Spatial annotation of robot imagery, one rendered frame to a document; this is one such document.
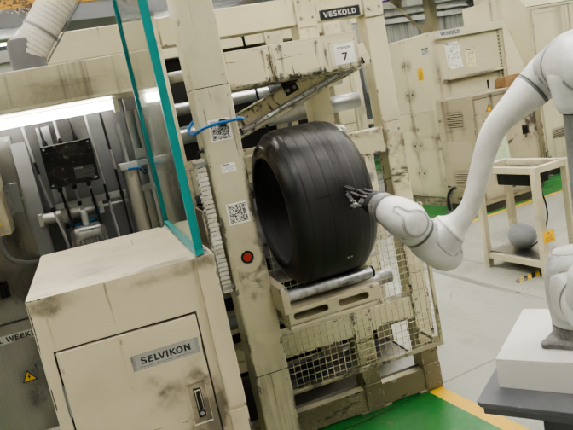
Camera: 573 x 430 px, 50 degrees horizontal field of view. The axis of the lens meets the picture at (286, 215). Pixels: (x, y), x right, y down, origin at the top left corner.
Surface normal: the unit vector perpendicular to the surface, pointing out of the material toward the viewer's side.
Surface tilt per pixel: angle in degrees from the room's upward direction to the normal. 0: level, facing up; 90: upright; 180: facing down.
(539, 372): 90
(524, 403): 0
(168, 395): 90
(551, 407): 0
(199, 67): 90
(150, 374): 90
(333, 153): 51
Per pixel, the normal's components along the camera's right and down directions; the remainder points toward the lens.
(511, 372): -0.54, 0.25
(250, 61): 0.31, 0.11
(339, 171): 0.20, -0.32
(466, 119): -0.88, 0.25
